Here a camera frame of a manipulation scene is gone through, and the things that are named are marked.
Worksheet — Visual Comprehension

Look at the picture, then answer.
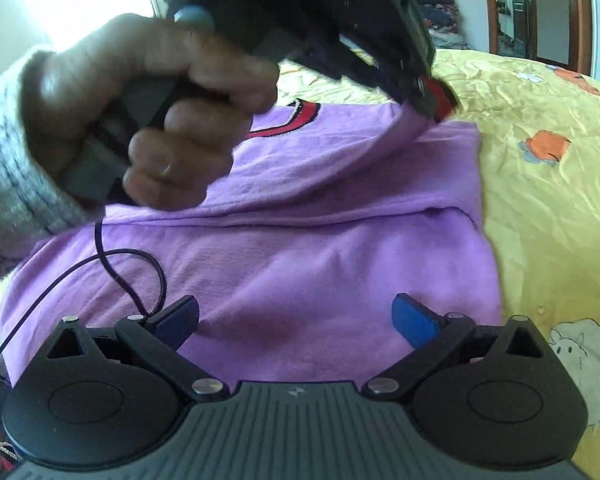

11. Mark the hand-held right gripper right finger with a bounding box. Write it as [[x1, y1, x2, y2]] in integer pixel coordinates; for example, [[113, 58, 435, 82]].
[[362, 293, 547, 395]]

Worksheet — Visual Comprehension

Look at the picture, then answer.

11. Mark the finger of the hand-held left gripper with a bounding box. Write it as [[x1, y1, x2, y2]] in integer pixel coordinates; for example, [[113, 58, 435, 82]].
[[375, 60, 438, 117]]

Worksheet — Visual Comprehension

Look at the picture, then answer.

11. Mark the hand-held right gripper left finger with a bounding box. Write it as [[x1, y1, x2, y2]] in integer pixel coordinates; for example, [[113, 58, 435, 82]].
[[45, 295, 230, 403]]

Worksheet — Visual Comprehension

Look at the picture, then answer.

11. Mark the purple sweater with red cuffs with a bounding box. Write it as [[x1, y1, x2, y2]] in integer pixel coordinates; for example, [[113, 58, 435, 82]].
[[0, 72, 503, 387]]

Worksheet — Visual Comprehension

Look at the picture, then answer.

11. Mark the person's left forearm grey sleeve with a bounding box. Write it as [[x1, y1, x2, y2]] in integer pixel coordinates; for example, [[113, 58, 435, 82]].
[[0, 49, 106, 288]]

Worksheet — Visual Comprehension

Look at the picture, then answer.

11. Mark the pile of clothes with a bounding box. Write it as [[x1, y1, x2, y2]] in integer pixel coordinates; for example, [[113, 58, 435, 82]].
[[411, 0, 470, 50]]

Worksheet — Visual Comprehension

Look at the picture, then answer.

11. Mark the person's left hand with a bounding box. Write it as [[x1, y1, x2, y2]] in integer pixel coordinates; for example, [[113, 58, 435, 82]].
[[22, 12, 281, 208]]

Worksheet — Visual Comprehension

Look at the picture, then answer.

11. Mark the yellow printed bed sheet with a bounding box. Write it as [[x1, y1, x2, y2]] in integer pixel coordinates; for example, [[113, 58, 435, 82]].
[[0, 46, 600, 480]]

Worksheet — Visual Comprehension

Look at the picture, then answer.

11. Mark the black cable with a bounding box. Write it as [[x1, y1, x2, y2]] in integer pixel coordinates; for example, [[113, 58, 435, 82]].
[[0, 219, 169, 380]]

